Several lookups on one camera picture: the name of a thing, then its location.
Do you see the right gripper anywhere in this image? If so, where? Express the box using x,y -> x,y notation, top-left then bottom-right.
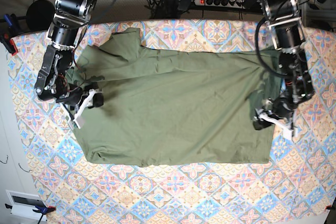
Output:
56,83 -> 104,113

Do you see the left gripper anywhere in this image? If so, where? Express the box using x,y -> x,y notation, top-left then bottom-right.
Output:
253,97 -> 297,130

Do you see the green t-shirt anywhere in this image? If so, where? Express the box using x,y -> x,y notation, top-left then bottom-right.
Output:
67,28 -> 281,167

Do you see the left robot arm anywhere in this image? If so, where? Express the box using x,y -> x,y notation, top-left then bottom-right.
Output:
253,0 -> 315,132

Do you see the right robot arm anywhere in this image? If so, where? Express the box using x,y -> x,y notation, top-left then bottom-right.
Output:
34,0 -> 104,111

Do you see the patterned tablecloth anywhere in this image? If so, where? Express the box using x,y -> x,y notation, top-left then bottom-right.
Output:
6,28 -> 335,223

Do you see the black round stool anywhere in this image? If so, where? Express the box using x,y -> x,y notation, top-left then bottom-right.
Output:
26,0 -> 55,31

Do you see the orange clamp bottom right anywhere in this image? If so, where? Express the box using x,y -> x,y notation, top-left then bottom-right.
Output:
325,205 -> 335,211

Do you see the white power strip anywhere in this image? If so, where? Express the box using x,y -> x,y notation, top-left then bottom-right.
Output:
194,0 -> 244,9

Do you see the blue clamp bottom left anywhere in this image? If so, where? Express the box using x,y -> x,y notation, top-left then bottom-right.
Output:
4,202 -> 56,224

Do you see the white wall outlet box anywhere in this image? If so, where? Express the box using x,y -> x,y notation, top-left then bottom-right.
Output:
6,190 -> 45,221

